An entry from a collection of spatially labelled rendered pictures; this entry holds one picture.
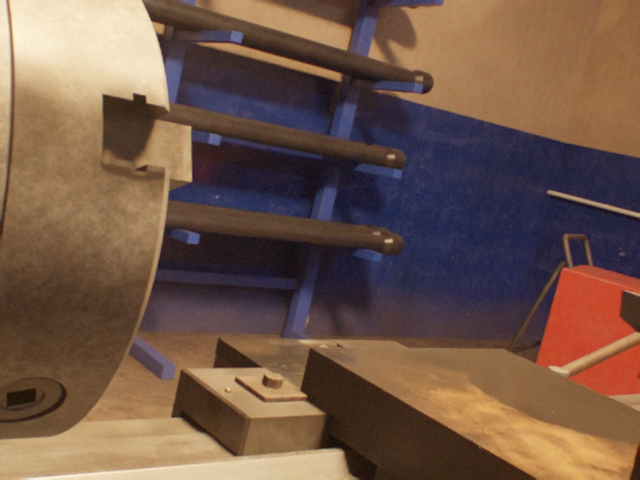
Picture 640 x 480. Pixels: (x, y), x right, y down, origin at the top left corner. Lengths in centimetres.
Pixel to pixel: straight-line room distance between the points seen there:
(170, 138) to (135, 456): 46
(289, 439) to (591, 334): 289
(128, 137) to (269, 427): 51
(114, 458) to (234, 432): 12
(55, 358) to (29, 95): 11
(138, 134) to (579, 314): 336
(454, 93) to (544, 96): 80
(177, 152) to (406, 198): 451
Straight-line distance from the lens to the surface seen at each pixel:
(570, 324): 370
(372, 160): 416
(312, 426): 88
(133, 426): 88
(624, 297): 66
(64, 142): 35
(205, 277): 408
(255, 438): 84
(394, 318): 508
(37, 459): 77
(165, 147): 39
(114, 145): 38
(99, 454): 79
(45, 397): 40
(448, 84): 495
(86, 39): 37
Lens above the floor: 116
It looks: 8 degrees down
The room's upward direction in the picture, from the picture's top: 13 degrees clockwise
